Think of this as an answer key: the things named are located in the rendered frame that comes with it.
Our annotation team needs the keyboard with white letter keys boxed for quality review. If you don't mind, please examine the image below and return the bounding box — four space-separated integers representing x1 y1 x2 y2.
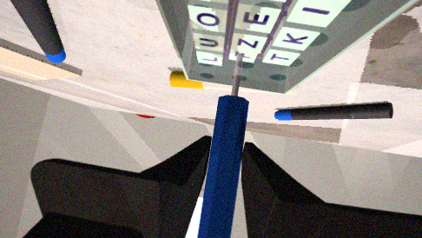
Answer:
154 0 420 95

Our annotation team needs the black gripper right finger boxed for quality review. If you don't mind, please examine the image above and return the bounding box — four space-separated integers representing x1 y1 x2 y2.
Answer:
241 142 422 238

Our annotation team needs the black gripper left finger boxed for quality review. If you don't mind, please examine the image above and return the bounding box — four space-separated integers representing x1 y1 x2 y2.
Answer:
30 136 212 238

